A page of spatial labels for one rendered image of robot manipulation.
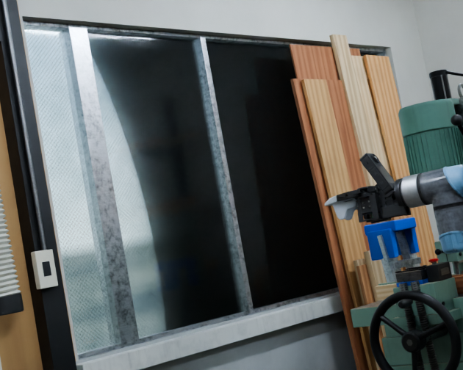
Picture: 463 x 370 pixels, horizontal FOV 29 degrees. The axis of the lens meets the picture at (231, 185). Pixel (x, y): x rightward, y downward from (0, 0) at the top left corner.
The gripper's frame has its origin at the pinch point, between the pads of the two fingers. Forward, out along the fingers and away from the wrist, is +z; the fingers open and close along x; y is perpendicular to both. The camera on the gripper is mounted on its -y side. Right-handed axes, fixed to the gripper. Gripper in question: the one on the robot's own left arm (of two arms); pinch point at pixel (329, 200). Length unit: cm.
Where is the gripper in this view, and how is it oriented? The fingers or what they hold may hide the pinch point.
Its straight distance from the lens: 221.5
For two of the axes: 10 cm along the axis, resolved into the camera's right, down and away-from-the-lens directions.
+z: -8.2, 2.1, 5.4
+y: 1.3, 9.8, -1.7
